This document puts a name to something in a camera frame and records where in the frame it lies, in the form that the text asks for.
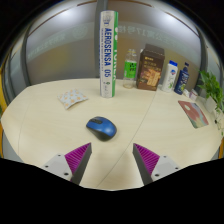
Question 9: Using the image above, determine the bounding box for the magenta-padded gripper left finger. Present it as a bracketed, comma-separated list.
[40, 142, 93, 186]

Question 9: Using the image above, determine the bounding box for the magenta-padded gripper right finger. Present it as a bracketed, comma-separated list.
[132, 142, 183, 186]

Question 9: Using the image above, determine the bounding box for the blue and black computer mouse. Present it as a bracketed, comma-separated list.
[85, 115, 118, 142]

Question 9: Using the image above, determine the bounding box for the floral pink mouse pad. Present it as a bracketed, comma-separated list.
[177, 100, 210, 130]

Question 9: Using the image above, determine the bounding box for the orange-patterned white fabric pouch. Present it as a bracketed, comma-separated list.
[57, 88, 89, 110]

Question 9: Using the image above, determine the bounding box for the white blue-capped shampoo bottle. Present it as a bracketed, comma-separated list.
[161, 60, 179, 93]

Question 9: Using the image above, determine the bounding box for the dark blue shampoo bottle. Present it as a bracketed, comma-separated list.
[173, 62, 191, 96]

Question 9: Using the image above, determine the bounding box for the brown carton box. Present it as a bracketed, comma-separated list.
[135, 43, 166, 92]

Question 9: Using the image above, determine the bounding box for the clear green-label drink bottle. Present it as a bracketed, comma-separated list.
[122, 48, 139, 90]

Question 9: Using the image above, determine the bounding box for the green potted plant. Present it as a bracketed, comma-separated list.
[197, 69, 224, 134]

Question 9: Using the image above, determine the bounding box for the white green shuttlecock tube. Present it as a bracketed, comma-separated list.
[99, 10, 119, 99]

